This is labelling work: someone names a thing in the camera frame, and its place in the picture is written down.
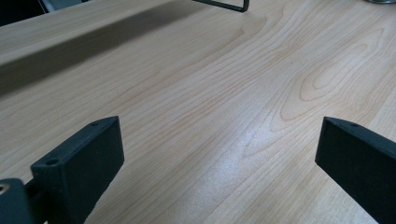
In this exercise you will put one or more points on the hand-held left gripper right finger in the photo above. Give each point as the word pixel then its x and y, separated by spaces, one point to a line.
pixel 358 165

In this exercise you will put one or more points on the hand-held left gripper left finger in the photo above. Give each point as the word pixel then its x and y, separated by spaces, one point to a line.
pixel 82 168

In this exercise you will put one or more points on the black two-tier shelf rack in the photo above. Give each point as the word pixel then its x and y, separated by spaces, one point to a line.
pixel 239 6

